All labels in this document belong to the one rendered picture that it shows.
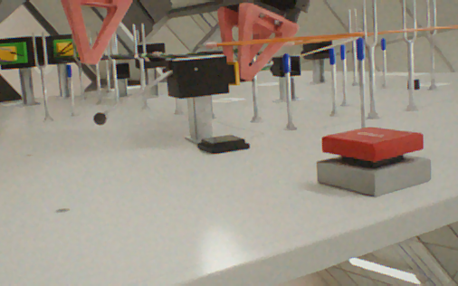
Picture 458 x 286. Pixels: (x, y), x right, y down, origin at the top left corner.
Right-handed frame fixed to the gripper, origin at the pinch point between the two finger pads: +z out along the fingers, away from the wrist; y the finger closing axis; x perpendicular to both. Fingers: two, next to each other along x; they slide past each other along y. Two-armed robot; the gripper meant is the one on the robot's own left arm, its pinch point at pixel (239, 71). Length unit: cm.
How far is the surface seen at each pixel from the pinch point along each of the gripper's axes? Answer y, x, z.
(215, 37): 100, -35, -20
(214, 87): -2.3, 3.3, 2.8
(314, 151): -13.6, -3.4, 6.1
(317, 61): 44, -36, -13
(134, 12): 104, -10, -18
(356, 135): -24.8, 1.3, 4.3
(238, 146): -8.2, 1.4, 7.8
